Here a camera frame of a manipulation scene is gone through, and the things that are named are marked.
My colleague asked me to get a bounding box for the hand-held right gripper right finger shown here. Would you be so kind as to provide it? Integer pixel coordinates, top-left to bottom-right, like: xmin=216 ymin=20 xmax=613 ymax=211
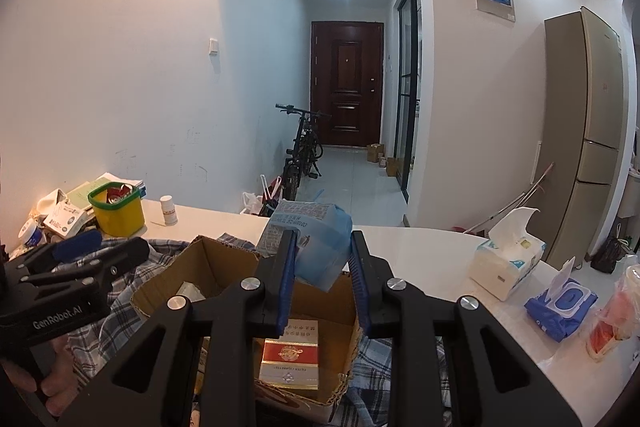
xmin=350 ymin=231 xmax=583 ymax=427

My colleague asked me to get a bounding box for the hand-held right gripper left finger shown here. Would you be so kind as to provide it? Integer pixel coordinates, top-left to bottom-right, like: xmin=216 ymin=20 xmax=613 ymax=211
xmin=57 ymin=229 xmax=301 ymax=427

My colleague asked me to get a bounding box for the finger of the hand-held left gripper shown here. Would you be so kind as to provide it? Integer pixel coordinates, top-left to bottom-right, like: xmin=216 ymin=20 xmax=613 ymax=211
xmin=10 ymin=229 xmax=103 ymax=276
xmin=25 ymin=236 xmax=151 ymax=289

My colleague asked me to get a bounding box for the blue and white plastic packet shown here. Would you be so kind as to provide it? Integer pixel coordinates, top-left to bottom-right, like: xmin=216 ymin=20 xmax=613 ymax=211
xmin=255 ymin=199 xmax=353 ymax=293

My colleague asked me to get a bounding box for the white tissue packet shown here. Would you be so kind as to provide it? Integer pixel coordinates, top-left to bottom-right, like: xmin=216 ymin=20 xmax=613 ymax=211
xmin=175 ymin=282 xmax=211 ymax=303

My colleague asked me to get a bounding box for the printed cardboard box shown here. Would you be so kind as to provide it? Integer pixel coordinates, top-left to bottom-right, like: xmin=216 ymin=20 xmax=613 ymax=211
xmin=131 ymin=234 xmax=362 ymax=423

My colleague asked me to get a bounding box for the red and gold cigarette box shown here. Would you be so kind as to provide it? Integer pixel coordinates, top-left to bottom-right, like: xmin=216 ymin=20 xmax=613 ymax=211
xmin=259 ymin=338 xmax=321 ymax=390

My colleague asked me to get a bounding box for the person's left hand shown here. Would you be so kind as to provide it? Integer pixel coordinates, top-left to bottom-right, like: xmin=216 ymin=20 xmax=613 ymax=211
xmin=0 ymin=336 xmax=93 ymax=418

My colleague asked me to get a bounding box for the white and blue medicine box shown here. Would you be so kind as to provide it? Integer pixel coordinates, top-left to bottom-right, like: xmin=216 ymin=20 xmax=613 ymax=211
xmin=44 ymin=199 xmax=86 ymax=238

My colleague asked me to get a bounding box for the yellow bin with green rim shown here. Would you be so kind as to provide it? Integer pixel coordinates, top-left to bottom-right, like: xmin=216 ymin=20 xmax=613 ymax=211
xmin=88 ymin=183 xmax=146 ymax=237

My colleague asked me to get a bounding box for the blue plaid shirt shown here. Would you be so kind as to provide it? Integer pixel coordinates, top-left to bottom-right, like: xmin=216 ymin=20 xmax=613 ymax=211
xmin=50 ymin=232 xmax=453 ymax=427

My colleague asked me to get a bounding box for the white jar with blue label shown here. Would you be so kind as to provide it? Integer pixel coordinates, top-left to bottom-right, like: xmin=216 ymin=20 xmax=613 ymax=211
xmin=19 ymin=219 xmax=46 ymax=245

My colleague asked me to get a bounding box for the crumpled white paper bag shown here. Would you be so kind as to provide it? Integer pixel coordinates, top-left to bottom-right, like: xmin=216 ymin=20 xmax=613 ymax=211
xmin=32 ymin=189 xmax=68 ymax=220

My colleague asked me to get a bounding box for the white pill bottle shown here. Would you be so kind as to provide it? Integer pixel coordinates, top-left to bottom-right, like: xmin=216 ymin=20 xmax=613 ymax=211
xmin=160 ymin=195 xmax=178 ymax=226

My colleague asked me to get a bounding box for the black bicycle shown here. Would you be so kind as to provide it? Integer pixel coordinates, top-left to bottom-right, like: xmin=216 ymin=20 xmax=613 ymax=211
xmin=275 ymin=103 xmax=332 ymax=202

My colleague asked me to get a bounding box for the white tissue box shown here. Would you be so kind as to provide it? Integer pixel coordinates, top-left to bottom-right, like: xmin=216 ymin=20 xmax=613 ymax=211
xmin=469 ymin=207 xmax=547 ymax=303

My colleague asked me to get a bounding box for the blue wet wipes pack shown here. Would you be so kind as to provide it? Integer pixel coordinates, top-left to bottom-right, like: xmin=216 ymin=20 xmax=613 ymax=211
xmin=524 ymin=257 xmax=598 ymax=342

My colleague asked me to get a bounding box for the dark brown entrance door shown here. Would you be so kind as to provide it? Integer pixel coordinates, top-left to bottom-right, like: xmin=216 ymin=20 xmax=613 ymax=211
xmin=310 ymin=21 xmax=385 ymax=148

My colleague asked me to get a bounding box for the black framed glass door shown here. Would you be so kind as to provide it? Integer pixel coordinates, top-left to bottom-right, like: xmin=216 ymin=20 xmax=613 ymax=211
xmin=392 ymin=0 xmax=422 ymax=192

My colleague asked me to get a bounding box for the black bag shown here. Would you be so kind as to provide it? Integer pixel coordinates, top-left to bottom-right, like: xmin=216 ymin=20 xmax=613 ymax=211
xmin=591 ymin=234 xmax=626 ymax=275

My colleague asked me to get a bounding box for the red and white packet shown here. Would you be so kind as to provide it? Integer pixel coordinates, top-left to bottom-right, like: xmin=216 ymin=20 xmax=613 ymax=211
xmin=586 ymin=264 xmax=640 ymax=360

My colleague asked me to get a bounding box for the beige refrigerator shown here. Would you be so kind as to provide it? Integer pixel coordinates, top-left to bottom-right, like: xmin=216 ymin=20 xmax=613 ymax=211
xmin=542 ymin=6 xmax=640 ymax=268

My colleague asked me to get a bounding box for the leaning mop handle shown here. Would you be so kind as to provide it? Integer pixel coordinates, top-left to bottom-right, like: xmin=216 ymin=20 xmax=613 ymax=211
xmin=462 ymin=162 xmax=556 ymax=235

